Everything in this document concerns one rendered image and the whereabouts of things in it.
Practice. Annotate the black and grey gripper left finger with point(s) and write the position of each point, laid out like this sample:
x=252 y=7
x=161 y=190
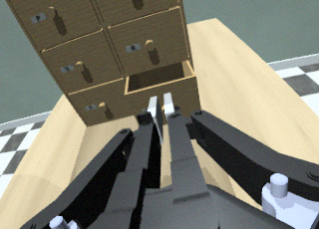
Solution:
x=128 y=173

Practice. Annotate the small wooden chest of drawers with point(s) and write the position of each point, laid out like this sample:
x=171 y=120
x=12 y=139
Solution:
x=104 y=27

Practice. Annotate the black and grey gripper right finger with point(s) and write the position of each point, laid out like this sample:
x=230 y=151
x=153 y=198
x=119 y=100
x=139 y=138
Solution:
x=289 y=186

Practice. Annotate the brown wooden drawer front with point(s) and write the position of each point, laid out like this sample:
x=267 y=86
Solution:
x=112 y=10
x=109 y=98
x=84 y=61
x=150 y=40
x=74 y=16
x=177 y=79

